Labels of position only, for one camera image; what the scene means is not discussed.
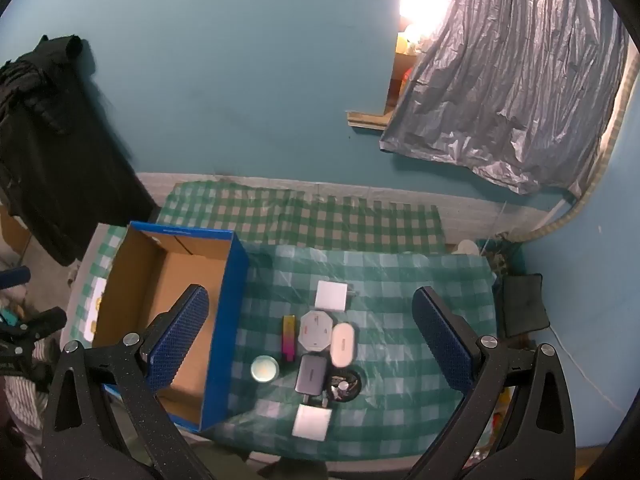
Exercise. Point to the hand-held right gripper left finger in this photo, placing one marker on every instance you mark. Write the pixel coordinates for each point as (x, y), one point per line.
(180, 332)

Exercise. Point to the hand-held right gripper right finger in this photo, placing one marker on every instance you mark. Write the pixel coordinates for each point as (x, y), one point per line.
(445, 340)

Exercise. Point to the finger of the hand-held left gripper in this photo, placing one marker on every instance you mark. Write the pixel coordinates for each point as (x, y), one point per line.
(17, 277)
(45, 321)

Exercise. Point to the blue cardboard box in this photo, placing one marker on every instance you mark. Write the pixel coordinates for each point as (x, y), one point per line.
(175, 280)

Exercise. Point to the green round tin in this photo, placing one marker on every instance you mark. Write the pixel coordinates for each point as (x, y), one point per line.
(264, 368)

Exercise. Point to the white oval case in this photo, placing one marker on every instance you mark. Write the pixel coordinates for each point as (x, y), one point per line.
(342, 345)

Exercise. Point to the black round fan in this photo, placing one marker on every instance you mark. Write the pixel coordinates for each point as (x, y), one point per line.
(351, 391)

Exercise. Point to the pink and gold lighter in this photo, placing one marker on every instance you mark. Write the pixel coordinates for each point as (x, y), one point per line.
(288, 337)

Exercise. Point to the white plug charger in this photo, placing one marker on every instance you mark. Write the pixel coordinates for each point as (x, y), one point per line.
(312, 422)
(330, 295)

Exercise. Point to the white octagonal box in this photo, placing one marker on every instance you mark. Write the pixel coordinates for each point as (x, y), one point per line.
(316, 331)

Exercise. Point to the dark grey plug charger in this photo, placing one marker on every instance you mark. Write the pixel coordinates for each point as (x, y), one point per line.
(310, 372)

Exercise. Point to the light green checkered tablecloth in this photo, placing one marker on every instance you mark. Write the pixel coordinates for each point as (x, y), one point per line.
(400, 285)

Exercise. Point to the striped cloth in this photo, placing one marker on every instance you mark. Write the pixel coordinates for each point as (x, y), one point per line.
(25, 400)

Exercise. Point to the black cushion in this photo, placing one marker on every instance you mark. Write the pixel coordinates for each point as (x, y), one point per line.
(522, 305)

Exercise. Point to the white round object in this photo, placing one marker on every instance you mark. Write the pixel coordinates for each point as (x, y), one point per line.
(467, 247)

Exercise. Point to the black hanging clothing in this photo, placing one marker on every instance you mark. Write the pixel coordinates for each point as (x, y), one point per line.
(50, 160)

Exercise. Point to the dark green checkered cloth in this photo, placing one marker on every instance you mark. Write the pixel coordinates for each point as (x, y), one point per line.
(300, 215)

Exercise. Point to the cardboard strip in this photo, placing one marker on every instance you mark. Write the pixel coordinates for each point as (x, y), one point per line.
(367, 120)

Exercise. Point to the grey plastic sheet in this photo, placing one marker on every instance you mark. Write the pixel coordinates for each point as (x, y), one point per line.
(500, 85)

